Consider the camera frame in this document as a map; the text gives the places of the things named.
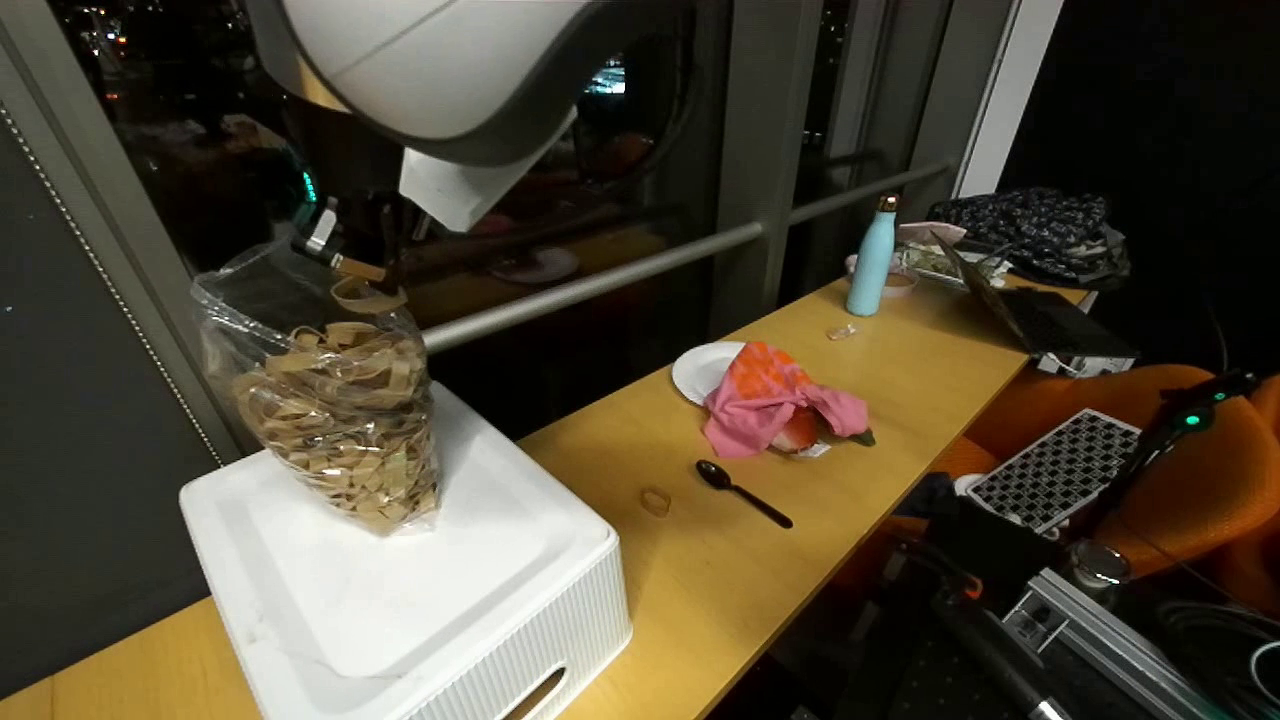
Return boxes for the orange chair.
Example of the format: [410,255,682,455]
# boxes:
[932,356,1280,614]

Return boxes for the white plastic storage box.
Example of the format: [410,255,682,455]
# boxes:
[176,376,637,720]

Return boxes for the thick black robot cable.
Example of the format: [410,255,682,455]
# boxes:
[917,583,1073,720]

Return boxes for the aluminium rail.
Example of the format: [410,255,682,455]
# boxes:
[995,563,1203,720]

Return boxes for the black plastic spoon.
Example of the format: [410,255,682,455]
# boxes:
[691,455,795,533]

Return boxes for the white paper plate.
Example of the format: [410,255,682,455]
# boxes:
[668,335,753,406]

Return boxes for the pink cloth with orange print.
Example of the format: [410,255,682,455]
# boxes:
[700,341,875,463]

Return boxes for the white papers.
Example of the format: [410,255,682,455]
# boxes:
[897,217,995,286]

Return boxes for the teal water bottle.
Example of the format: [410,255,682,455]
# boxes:
[844,191,904,318]

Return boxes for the orange bowl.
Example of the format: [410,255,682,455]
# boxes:
[776,410,836,455]

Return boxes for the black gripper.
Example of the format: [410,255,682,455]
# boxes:
[331,184,425,282]

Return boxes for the dark laptop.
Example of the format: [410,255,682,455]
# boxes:
[932,230,1144,380]

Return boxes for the grey metal handrail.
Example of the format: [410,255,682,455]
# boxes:
[416,155,957,356]

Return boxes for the black white patterned fabric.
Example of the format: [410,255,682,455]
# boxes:
[922,184,1137,292]

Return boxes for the black stand with green light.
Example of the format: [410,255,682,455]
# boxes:
[1062,372,1257,590]

